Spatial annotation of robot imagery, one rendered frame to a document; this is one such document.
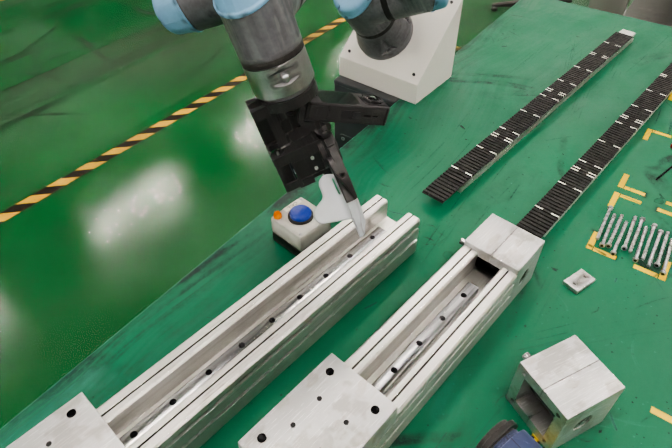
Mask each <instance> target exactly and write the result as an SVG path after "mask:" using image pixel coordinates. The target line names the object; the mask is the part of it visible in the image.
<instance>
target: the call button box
mask: <svg viewBox="0 0 672 448"><path fill-rule="evenodd" d="M296 205H306V206H308V207H309V208H310V209H311V213H312V215H311V217H310V219H308V220H307V221H304V222H296V221H294V220H292V219H291V217H290V210H291V208H292V207H294V206H296ZM315 208H316V206H314V205H313V204H311V203H310V202H308V201H307V200H305V199H303V198H302V197H301V198H299V199H297V200H295V201H294V202H292V203H291V204H290V205H288V206H287V207H285V208H284V209H283V210H281V211H280V212H281V214H282V218H281V219H279V220H276V219H274V216H272V218H271V222H272V230H273V239H274V240H275V241H276V242H277V243H279V244H280V245H282V246H283V247H284V248H286V249H287V250H289V251H290V252H291V253H293V254H294V255H295V256H297V255H299V254H300V253H301V252H302V251H304V250H305V249H306V248H308V247H309V246H310V245H312V244H313V243H314V242H316V241H317V240H318V239H319V238H321V237H322V236H323V235H325V234H326V233H327V232H329V231H330V229H331V223H327V224H320V223H318V222H316V220H315V219H314V216H313V211H314V209H315Z"/></svg>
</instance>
